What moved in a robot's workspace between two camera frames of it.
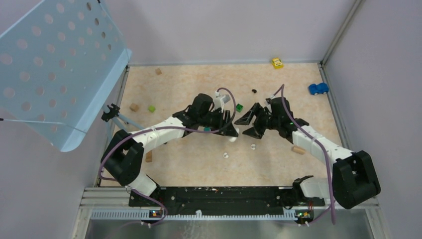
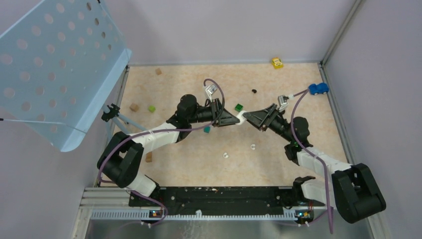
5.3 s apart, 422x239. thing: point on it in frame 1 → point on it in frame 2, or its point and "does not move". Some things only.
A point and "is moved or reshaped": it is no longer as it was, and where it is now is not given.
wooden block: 149,157 does not move
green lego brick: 239,107 does not move
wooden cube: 134,107 does not move
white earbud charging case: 234,139 is moved or reshaped
